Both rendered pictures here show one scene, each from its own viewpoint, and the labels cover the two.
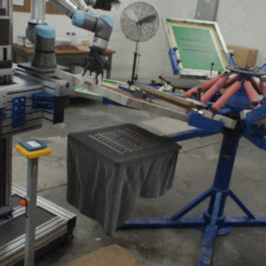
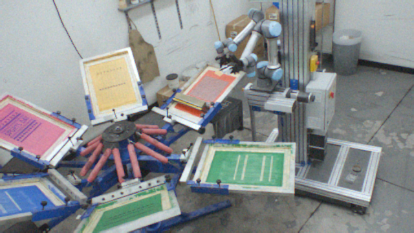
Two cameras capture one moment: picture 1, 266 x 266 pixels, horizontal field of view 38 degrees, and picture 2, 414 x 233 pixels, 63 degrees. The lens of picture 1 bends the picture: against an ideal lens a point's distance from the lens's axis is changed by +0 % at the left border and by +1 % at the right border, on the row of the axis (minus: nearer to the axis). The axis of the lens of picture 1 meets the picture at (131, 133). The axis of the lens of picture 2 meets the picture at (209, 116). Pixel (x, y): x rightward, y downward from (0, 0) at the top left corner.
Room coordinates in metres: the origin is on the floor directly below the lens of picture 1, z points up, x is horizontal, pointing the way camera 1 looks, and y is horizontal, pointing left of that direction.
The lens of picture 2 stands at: (5.20, 0.14, 2.85)
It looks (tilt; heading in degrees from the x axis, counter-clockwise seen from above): 33 degrees down; 183
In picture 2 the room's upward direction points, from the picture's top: 10 degrees counter-clockwise
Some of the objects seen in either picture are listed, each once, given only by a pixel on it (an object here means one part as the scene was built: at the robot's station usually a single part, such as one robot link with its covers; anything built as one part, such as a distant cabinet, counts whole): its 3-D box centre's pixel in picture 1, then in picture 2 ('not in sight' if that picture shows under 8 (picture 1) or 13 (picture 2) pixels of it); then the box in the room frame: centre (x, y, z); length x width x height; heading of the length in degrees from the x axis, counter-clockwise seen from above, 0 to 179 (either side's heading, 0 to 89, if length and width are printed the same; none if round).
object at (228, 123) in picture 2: not in sight; (226, 122); (2.16, 0.16, 0.79); 0.46 x 0.09 x 0.33; 135
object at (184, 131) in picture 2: (180, 136); (181, 133); (2.38, -0.32, 0.89); 1.24 x 0.06 x 0.06; 135
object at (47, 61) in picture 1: (44, 57); (264, 79); (2.29, 0.57, 1.31); 0.15 x 0.15 x 0.10
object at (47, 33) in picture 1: (44, 37); (263, 68); (2.30, 0.58, 1.42); 0.13 x 0.12 x 0.14; 34
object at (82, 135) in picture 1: (124, 140); (212, 105); (2.03, 0.03, 0.95); 0.48 x 0.44 x 0.01; 135
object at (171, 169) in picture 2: not in sight; (196, 169); (2.98, -0.16, 0.90); 1.24 x 0.06 x 0.06; 75
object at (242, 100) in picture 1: (228, 150); (138, 184); (2.81, -0.76, 0.67); 0.39 x 0.39 x 1.35
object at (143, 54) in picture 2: not in sight; (139, 50); (0.29, -0.99, 1.06); 0.53 x 0.07 x 1.05; 135
